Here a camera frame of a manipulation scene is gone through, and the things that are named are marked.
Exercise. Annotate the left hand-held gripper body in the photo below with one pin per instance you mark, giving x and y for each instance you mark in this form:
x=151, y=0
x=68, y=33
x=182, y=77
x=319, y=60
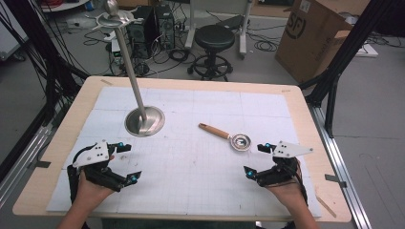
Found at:
x=92, y=156

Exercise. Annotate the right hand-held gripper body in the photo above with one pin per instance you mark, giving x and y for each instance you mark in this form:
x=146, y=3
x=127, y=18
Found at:
x=283, y=165

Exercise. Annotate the person's right hand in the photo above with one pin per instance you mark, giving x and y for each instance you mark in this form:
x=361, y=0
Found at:
x=288, y=192

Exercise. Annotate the person's left hand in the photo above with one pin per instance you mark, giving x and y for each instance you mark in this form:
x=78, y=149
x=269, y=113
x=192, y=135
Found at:
x=90, y=192

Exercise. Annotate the black tape strip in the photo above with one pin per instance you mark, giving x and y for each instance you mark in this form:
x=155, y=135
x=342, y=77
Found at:
x=39, y=164
x=335, y=179

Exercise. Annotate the white grid mat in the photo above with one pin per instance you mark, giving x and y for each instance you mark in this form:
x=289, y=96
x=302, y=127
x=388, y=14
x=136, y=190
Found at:
x=191, y=178

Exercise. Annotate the thin wooden stick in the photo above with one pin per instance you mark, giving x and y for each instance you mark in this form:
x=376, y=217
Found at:
x=326, y=206

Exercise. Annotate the beige tape strip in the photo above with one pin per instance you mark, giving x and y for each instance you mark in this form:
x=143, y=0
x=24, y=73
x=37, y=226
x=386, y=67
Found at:
x=107, y=82

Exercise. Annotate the silver metal hanging stand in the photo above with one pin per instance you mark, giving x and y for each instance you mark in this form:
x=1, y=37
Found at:
x=133, y=79

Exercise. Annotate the small device with green light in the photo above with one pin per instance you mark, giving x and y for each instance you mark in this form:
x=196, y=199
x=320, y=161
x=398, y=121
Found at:
x=116, y=52

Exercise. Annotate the brown cardboard box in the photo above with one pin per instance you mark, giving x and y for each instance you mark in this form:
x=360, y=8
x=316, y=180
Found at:
x=305, y=47

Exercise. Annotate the black computer tower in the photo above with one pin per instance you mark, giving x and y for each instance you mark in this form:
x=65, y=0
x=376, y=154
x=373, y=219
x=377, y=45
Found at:
x=142, y=30

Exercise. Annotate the black round stool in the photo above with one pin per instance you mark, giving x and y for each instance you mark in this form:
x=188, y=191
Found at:
x=214, y=37

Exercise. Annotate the grey computer tower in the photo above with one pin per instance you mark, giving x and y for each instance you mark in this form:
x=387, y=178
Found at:
x=165, y=25

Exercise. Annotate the flat white box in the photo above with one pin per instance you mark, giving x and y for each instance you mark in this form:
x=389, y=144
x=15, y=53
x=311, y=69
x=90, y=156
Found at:
x=366, y=50

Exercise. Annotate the white round table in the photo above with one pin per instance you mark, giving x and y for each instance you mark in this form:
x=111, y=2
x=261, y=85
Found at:
x=63, y=4

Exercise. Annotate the aluminium rail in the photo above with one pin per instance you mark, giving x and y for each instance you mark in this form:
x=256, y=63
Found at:
x=342, y=178
x=22, y=162

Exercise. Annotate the black frame stand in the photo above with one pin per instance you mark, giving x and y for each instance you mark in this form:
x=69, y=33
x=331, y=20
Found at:
x=47, y=57
x=347, y=54

